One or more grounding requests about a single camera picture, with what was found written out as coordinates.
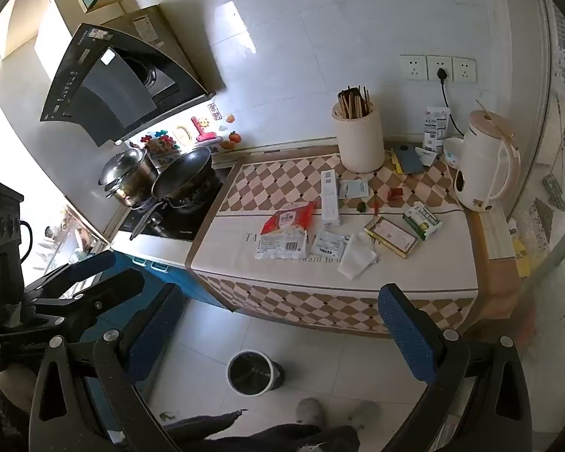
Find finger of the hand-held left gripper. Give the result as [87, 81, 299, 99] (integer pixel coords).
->
[23, 249, 117, 299]
[26, 268, 146, 341]

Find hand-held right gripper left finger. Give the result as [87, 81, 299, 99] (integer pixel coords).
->
[28, 283, 185, 452]

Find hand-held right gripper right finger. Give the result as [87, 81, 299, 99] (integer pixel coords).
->
[378, 283, 533, 452]

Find round grey trash bin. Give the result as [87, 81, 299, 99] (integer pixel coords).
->
[227, 351, 284, 396]

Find green white medicine box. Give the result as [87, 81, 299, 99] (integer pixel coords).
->
[402, 201, 444, 241]

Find white barcode packet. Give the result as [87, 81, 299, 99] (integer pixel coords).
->
[255, 228, 307, 260]

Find long white box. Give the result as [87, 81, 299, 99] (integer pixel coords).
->
[321, 169, 342, 226]

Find red snack packet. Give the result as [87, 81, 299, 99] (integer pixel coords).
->
[261, 201, 316, 237]

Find blue kitchen base cabinet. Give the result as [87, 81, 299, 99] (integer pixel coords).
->
[78, 249, 228, 434]

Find grey right slipper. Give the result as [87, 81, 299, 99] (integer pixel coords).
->
[350, 400, 380, 427]

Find grey slipper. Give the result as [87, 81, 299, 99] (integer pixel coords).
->
[295, 397, 324, 427]
[350, 400, 380, 427]

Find white tissue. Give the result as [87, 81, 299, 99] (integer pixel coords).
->
[337, 231, 379, 280]

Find steel cooking pot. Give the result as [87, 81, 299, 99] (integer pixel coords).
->
[98, 148, 159, 208]

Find black gas stove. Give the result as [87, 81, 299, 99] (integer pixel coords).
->
[117, 165, 232, 241]

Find flat yellow box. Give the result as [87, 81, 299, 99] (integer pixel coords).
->
[363, 215, 425, 259]

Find white sachet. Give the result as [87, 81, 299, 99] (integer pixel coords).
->
[338, 179, 370, 199]
[310, 231, 350, 259]

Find person's right leg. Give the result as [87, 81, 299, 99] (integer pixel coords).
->
[321, 428, 361, 452]

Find person's leg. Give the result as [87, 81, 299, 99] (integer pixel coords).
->
[321, 428, 361, 452]
[259, 424, 322, 452]

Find grey left slipper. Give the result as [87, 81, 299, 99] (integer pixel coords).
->
[295, 397, 324, 427]

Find black wok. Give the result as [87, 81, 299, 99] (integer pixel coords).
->
[129, 146, 215, 241]

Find person's left leg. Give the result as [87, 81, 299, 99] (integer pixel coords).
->
[259, 424, 322, 452]

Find small white packet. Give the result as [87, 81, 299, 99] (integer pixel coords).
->
[414, 146, 441, 167]

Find black range hood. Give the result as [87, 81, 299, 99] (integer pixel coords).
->
[40, 7, 216, 148]

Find cream electric kettle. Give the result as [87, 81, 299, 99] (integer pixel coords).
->
[453, 100, 521, 212]

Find checked brown white tablecloth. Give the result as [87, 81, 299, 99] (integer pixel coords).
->
[185, 144, 481, 336]

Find white bowl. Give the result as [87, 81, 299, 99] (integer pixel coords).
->
[442, 137, 465, 167]

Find cream chopstick holder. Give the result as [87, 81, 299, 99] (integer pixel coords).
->
[331, 100, 386, 174]

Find white printed carton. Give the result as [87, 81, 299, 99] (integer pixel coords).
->
[423, 105, 451, 152]

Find bunch of wooden chopsticks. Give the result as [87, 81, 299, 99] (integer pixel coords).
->
[336, 86, 373, 119]

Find colourful wall stickers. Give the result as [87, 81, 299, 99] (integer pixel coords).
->
[128, 102, 242, 156]

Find black plug and cable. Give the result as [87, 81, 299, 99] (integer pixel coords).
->
[435, 68, 465, 139]

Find white wall socket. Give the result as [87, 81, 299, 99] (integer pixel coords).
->
[426, 55, 453, 82]
[452, 57, 478, 84]
[400, 55, 427, 81]

